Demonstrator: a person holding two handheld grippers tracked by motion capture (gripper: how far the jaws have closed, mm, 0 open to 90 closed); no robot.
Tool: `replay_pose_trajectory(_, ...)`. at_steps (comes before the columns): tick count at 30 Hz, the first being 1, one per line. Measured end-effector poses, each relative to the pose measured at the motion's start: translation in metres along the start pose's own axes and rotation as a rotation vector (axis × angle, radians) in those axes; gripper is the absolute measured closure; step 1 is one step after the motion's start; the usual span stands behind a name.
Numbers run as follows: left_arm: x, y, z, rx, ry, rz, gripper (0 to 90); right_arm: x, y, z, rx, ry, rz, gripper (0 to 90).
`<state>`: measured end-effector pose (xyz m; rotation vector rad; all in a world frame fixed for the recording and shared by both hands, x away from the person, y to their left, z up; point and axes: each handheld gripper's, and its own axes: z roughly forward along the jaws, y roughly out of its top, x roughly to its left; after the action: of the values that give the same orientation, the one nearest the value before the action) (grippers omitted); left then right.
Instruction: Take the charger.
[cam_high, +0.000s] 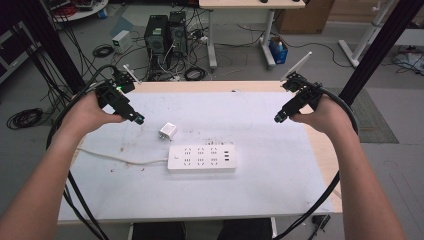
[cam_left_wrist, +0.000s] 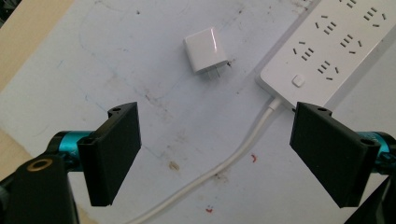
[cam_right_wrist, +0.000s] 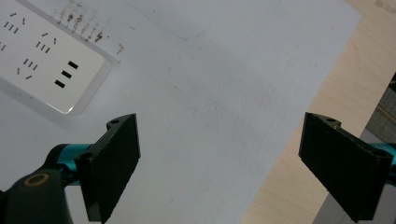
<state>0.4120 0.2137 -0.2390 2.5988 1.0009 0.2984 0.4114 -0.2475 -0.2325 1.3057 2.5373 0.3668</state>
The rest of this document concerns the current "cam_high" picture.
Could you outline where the white box device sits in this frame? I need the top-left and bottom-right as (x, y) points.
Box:
(111, 29), (133, 55)

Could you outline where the black bracket on floor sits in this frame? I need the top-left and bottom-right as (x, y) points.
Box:
(308, 214), (332, 240)

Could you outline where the small black cable coil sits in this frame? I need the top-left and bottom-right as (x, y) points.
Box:
(92, 43), (115, 59)

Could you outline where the cardboard box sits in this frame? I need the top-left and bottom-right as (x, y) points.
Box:
(274, 0), (335, 35)

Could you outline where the white power adapter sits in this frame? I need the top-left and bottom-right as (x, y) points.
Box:
(158, 122), (178, 141)

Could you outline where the white table mat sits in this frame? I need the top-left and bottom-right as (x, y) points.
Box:
(58, 91), (334, 224)

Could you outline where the white power strip cord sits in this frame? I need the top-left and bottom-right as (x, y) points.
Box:
(76, 146), (170, 167)

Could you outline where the person's left hand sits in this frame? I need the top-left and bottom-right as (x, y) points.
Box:
(61, 91), (126, 138)

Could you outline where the white power strip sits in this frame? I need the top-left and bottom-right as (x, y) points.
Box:
(167, 143), (238, 174)

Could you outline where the black frame post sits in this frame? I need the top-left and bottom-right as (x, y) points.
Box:
(13, 0), (86, 95)
(337, 0), (424, 108)

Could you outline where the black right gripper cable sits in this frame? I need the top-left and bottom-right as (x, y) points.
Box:
(272, 85), (360, 240)

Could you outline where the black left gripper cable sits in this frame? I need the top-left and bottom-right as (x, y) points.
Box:
(45, 64), (119, 240)

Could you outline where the round white table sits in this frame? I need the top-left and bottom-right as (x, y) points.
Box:
(43, 0), (110, 24)

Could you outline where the person's leg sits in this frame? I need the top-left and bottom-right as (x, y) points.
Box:
(217, 217), (273, 240)
(131, 221), (187, 240)

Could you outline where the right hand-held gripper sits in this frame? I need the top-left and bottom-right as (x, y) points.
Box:
(274, 51), (324, 124)

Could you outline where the person's right leg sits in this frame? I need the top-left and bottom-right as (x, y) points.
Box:
(217, 217), (273, 240)

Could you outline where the white metal stand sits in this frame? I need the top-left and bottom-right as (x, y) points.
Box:
(337, 0), (401, 69)

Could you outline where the blue box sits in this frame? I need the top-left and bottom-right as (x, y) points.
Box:
(268, 35), (290, 65)

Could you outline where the person's left leg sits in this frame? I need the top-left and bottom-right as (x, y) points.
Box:
(131, 221), (187, 240)

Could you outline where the large black cable coil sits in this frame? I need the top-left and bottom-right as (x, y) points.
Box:
(6, 107), (45, 131)

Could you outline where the grey floor mat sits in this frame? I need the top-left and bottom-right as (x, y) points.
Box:
(324, 87), (400, 145)

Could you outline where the black computer tower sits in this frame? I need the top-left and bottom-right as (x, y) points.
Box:
(167, 10), (188, 58)
(143, 14), (170, 65)

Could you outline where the person's right hand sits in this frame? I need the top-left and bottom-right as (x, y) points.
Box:
(289, 95), (354, 134)

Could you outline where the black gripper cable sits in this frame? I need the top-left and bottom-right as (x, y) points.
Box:
(272, 85), (360, 240)
(45, 64), (119, 240)

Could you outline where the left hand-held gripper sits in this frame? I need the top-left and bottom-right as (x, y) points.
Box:
(95, 64), (146, 126)

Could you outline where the dark equipment rack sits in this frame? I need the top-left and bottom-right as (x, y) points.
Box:
(0, 21), (41, 85)

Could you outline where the wooden desk with white legs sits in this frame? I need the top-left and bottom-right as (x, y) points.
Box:
(198, 0), (307, 70)

